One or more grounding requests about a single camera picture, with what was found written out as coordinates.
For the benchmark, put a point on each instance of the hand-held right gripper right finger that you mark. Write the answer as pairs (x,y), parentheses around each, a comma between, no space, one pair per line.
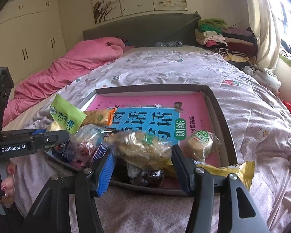
(181,170)

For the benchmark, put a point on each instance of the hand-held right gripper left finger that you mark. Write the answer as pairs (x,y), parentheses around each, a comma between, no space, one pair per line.
(106,172)

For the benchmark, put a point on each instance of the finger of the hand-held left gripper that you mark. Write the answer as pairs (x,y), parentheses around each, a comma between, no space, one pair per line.
(55,138)
(37,132)

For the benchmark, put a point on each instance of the brown chocolate bar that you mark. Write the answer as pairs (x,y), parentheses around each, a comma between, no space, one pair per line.
(99,154)

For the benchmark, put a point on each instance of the light green pastry packet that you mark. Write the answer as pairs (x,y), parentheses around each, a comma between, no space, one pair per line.
(65,116)

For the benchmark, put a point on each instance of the clear packet with checkered label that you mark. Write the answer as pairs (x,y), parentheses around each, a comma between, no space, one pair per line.
(83,143)

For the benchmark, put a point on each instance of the round pastry with green label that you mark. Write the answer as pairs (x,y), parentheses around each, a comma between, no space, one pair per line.
(201,143)

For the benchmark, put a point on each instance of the dark brown snack packet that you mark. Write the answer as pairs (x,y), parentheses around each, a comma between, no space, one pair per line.
(148,176)

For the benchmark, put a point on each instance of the dark green label pastry packet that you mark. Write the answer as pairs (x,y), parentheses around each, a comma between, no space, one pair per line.
(140,148)

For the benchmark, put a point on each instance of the orange cracker packet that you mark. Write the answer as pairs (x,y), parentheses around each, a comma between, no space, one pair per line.
(97,117)

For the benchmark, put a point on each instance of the olive yellow long snack packet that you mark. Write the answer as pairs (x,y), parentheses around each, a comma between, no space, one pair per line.
(232,171)

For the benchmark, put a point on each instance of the dark grey box tray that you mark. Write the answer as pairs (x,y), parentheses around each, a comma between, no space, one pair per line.
(223,128)

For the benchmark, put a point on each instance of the person's left hand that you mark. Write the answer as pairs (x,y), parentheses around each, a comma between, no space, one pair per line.
(8,184)

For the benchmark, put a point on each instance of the pink quilt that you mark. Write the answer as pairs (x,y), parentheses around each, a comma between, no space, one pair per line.
(63,70)

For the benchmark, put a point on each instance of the pink and blue workbook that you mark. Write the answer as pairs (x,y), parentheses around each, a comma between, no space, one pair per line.
(140,102)

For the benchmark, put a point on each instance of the cream wardrobe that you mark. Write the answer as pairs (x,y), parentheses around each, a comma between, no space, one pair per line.
(26,41)

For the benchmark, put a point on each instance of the white plastic bag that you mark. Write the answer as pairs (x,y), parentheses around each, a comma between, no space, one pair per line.
(262,76)

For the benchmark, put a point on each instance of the red plastic bag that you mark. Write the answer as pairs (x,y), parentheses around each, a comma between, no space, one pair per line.
(289,108)

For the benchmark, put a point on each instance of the patterned dark pillow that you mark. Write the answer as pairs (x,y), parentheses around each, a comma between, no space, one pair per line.
(168,44)

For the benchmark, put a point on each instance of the pile of folded clothes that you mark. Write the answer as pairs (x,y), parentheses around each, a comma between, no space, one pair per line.
(223,41)

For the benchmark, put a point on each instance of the grey bed headboard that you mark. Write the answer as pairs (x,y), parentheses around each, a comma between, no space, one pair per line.
(140,29)

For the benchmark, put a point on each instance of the cream curtain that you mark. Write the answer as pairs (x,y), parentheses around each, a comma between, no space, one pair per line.
(259,24)

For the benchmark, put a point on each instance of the window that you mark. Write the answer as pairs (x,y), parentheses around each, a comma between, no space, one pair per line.
(288,17)

